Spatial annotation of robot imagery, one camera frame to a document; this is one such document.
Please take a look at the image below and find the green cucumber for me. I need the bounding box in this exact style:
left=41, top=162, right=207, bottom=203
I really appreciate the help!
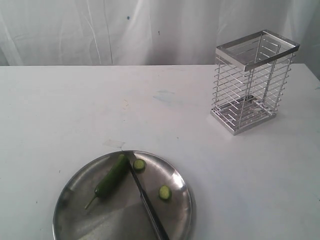
left=84, top=154, right=129, bottom=210

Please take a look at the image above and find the round steel plate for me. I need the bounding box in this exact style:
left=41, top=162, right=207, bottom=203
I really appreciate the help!
left=52, top=150, right=196, bottom=240

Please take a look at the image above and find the black knife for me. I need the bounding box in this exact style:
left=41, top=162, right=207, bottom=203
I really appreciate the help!
left=121, top=151, right=170, bottom=240

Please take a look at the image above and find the cucumber slice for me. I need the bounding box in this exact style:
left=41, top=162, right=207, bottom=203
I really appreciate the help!
left=133, top=158, right=146, bottom=172

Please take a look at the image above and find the cucumber slice plate right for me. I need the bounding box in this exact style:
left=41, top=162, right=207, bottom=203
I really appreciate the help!
left=158, top=185, right=172, bottom=201

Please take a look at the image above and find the white backdrop curtain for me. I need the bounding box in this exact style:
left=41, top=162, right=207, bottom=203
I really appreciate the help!
left=0, top=0, right=320, bottom=66

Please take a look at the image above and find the chrome wire utensil holder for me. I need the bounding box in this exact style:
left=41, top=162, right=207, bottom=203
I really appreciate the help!
left=210, top=29, right=300, bottom=136

